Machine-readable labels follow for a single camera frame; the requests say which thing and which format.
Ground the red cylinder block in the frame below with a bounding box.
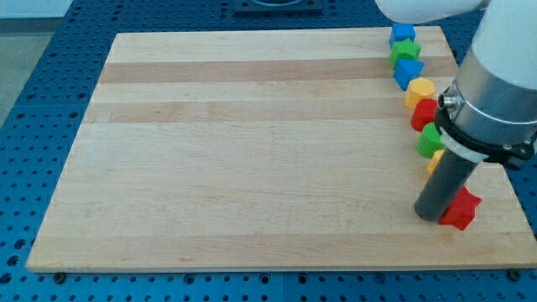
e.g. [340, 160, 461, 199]
[410, 99, 438, 132]

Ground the blue cube block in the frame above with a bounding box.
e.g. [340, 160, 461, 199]
[388, 23, 416, 48]

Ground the yellow hexagon block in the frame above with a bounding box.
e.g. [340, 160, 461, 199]
[404, 77, 435, 109]

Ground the red star block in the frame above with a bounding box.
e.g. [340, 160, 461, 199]
[439, 185, 482, 231]

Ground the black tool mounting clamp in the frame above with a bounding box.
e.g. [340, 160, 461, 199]
[434, 109, 536, 170]

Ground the green star block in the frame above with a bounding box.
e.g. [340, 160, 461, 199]
[389, 39, 422, 70]

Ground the light wooden board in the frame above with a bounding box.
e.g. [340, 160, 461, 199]
[26, 27, 536, 273]

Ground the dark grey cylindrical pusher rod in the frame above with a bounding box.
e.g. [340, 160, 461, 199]
[414, 149, 478, 221]

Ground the yellow block behind rod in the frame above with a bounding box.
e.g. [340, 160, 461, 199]
[426, 149, 445, 175]

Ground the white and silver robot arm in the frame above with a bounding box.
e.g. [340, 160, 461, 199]
[376, 0, 536, 221]

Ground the green half-round block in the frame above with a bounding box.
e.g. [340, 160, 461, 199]
[416, 122, 445, 159]

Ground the blue triangle block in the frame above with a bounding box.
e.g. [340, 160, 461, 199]
[393, 59, 425, 91]

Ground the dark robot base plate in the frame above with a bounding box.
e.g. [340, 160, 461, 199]
[231, 0, 323, 15]

